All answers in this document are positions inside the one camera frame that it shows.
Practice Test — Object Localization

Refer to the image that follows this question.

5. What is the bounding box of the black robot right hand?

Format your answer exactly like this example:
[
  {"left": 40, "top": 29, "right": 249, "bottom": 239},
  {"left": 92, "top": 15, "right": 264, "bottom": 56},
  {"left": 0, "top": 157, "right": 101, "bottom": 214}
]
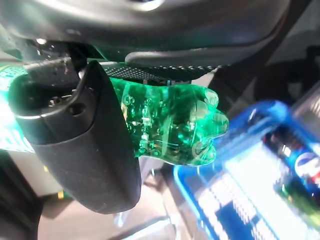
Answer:
[{"left": 0, "top": 0, "right": 311, "bottom": 215}]

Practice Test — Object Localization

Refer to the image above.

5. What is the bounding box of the green sprite bottle yellow cap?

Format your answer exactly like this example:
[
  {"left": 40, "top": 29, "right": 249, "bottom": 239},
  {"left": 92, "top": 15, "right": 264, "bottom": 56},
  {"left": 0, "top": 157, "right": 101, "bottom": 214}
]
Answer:
[{"left": 0, "top": 63, "right": 230, "bottom": 167}]

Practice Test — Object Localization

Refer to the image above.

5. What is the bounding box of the blue plastic shopping basket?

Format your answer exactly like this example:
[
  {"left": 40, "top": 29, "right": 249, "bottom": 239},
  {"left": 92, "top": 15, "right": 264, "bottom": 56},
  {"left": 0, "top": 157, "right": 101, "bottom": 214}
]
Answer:
[{"left": 172, "top": 99, "right": 320, "bottom": 240}]

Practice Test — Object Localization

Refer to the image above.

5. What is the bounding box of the pepsi cola bottle blue label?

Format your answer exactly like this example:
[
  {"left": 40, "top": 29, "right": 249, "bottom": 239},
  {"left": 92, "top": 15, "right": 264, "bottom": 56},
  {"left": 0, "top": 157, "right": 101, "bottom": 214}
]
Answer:
[{"left": 264, "top": 129, "right": 320, "bottom": 191}]

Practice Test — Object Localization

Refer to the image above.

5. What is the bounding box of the tall green drink can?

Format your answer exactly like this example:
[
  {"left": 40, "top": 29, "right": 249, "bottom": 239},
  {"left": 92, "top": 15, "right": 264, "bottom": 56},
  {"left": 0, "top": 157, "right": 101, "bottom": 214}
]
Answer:
[{"left": 279, "top": 179, "right": 320, "bottom": 226}]

